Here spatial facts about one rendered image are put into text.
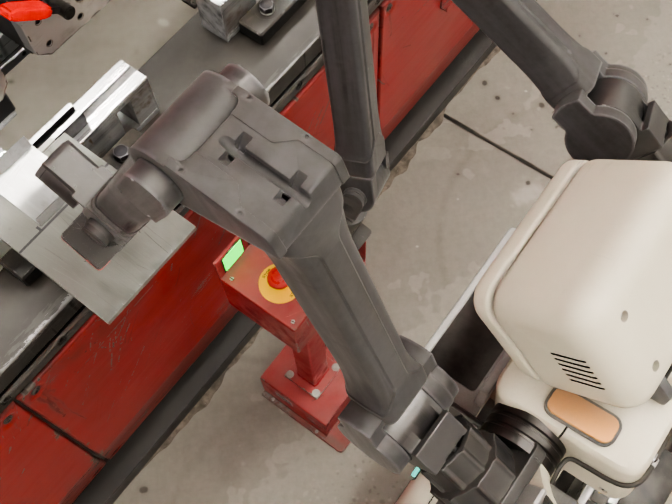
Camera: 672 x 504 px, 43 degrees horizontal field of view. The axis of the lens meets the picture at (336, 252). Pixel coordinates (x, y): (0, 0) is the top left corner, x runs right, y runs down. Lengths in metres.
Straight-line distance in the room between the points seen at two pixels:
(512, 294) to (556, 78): 0.29
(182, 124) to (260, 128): 0.05
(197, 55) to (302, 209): 1.01
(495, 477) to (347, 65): 0.52
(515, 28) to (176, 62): 0.73
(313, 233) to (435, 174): 1.84
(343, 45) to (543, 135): 1.50
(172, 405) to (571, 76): 1.43
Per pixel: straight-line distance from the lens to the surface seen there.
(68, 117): 1.37
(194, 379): 2.14
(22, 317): 1.37
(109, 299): 1.19
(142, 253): 1.21
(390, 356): 0.72
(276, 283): 1.37
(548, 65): 0.98
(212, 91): 0.58
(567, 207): 0.85
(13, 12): 1.07
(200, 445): 2.15
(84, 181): 1.00
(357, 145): 1.13
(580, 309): 0.75
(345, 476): 2.10
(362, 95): 1.08
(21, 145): 1.33
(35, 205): 1.29
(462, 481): 0.86
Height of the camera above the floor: 2.07
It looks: 66 degrees down
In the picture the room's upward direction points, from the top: 4 degrees counter-clockwise
